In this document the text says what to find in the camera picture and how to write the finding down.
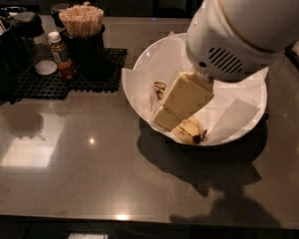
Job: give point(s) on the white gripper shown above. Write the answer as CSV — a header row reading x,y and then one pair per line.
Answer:
x,y
217,40

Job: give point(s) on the small orange sauce bottle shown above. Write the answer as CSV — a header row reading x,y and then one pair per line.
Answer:
x,y
62,57

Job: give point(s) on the black chopstick holder cup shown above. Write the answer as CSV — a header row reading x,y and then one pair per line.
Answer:
x,y
88,54

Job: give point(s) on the black grid mat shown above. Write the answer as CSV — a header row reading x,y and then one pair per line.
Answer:
x,y
33,86

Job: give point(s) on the wooden chopsticks bundle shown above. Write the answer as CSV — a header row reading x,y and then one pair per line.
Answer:
x,y
82,21

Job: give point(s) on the black container at left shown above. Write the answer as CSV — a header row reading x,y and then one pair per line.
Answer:
x,y
13,59

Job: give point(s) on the spotted banana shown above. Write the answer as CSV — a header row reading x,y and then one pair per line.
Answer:
x,y
159,88
190,131

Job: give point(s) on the white round bowl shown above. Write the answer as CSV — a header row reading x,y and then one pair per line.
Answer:
x,y
149,57

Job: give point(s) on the glass shaker black lid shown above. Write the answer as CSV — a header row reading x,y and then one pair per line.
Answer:
x,y
28,26

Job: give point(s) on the dark jar behind chopsticks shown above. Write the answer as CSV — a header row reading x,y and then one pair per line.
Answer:
x,y
56,10

